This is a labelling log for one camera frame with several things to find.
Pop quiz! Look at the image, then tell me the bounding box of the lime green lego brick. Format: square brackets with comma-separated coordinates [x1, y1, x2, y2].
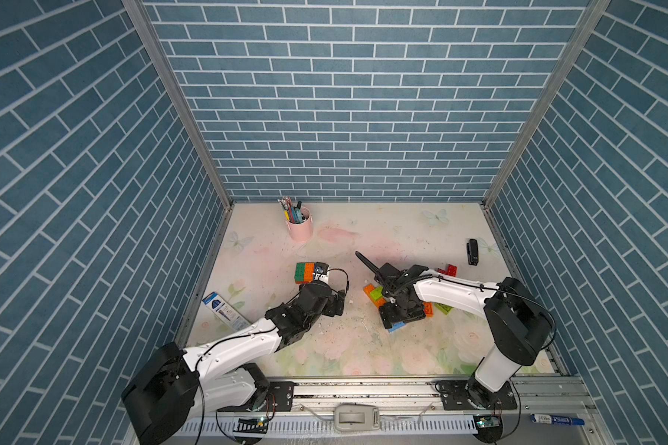
[369, 287, 386, 303]

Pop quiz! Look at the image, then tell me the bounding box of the dark green lego brick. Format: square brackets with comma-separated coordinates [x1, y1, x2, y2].
[294, 263, 306, 284]

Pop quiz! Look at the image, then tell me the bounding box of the light blue lego brick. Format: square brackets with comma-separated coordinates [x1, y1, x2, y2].
[387, 322, 406, 333]

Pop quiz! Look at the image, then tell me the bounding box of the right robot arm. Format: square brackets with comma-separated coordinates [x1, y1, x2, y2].
[356, 251, 557, 408]

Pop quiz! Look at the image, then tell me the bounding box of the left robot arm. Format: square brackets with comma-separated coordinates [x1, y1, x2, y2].
[122, 263, 348, 444]

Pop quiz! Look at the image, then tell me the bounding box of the lime tilted lego brick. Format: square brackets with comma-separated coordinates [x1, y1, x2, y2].
[434, 303, 453, 314]

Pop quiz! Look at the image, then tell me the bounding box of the blue white card box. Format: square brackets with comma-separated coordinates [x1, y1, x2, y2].
[202, 292, 251, 331]

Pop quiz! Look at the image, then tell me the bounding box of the black small box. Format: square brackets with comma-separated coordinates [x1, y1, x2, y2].
[466, 238, 480, 266]

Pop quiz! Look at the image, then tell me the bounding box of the pink pen cup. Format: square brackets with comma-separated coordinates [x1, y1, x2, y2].
[287, 207, 314, 243]

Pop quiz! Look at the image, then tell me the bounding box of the grey handheld device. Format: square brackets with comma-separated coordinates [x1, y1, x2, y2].
[334, 403, 380, 433]

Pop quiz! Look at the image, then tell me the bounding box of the blue marker pen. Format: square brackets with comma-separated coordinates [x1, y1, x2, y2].
[531, 413, 586, 426]

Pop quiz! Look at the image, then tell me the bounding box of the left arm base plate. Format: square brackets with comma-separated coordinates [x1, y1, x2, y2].
[244, 381, 295, 413]

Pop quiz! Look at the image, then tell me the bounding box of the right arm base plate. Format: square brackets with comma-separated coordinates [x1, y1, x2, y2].
[433, 378, 519, 411]

